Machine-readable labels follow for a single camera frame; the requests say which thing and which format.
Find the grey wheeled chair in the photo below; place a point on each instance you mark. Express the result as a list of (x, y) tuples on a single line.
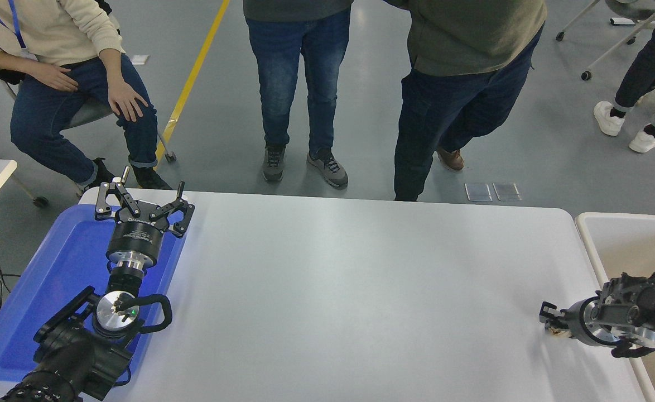
[(90, 114)]

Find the white paper sheet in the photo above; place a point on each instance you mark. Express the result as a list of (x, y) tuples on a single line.
[(139, 58)]

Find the large pale bin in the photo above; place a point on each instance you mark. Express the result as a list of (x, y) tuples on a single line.
[(629, 245)]

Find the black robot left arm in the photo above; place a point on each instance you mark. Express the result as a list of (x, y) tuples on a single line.
[(76, 357)]

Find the clear floor plate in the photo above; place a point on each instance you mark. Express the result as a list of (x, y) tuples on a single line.
[(478, 192), (507, 191)]

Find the blue plastic tray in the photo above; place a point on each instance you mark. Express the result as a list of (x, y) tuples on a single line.
[(43, 290)]

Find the person's right hand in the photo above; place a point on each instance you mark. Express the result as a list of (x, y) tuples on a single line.
[(51, 76)]

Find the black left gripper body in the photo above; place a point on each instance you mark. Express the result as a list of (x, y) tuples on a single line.
[(138, 237)]

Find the white wheeled chair frame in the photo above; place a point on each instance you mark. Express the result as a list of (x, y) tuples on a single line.
[(634, 8)]

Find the person's left hand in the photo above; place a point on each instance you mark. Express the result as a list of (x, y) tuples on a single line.
[(126, 100)]

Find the white frame leg with caster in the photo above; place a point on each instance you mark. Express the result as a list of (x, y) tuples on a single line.
[(41, 201)]

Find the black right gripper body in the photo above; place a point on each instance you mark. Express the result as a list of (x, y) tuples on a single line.
[(574, 322)]

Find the person's left forearm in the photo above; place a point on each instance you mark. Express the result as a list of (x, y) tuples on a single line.
[(111, 61)]

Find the person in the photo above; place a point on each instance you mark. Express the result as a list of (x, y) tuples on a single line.
[(37, 33), (645, 61), (277, 84), (461, 44)]

